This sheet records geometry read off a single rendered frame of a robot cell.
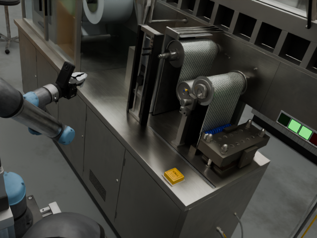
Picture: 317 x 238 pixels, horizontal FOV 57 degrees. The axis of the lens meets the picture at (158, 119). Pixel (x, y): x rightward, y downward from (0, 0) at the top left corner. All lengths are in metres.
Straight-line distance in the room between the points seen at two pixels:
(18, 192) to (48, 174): 1.52
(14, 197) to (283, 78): 1.29
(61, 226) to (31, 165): 2.26
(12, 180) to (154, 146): 0.73
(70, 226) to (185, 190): 0.93
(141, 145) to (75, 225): 1.08
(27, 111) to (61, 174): 1.68
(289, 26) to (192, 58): 0.48
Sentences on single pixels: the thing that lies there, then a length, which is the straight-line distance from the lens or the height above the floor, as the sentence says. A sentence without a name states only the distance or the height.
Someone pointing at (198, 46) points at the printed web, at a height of 1.39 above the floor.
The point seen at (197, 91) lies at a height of 1.24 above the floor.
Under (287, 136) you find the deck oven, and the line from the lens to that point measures 3.77.
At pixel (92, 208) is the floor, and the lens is 2.42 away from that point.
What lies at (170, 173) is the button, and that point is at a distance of 1.42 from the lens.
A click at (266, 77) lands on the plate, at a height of 1.33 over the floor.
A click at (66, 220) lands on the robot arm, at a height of 1.46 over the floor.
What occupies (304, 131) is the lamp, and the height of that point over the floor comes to 1.19.
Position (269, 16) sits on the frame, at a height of 1.61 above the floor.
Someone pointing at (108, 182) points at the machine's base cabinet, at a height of 0.42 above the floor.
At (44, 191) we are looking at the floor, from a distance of 2.55.
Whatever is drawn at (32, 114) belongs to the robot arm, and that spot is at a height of 1.30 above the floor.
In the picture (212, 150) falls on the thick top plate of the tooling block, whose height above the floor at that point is 1.02.
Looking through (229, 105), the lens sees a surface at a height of 1.16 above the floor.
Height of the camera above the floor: 1.89
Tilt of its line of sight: 33 degrees down
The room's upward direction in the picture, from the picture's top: 12 degrees clockwise
